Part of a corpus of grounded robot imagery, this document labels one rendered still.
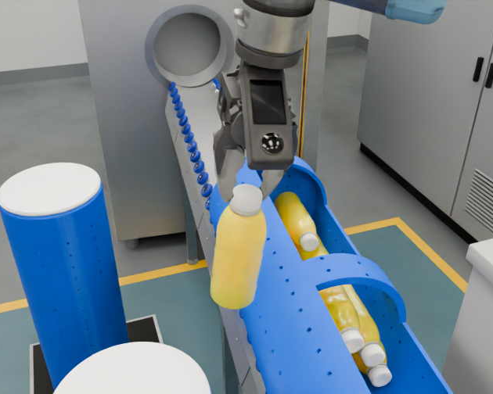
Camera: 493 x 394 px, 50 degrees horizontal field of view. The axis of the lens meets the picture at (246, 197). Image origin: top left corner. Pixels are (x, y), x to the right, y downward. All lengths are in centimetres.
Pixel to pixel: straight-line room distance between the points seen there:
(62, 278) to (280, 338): 88
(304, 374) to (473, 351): 57
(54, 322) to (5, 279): 130
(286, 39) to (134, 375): 68
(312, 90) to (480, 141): 128
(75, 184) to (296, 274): 85
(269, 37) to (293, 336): 48
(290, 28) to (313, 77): 131
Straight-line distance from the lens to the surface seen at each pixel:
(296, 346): 84
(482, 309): 123
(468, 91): 297
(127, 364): 104
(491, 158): 290
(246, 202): 66
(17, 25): 542
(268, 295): 93
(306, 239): 119
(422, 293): 281
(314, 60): 184
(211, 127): 211
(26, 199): 156
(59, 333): 177
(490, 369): 128
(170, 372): 102
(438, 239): 320
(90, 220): 154
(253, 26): 55
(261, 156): 53
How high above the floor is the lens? 182
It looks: 33 degrees down
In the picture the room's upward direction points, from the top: straight up
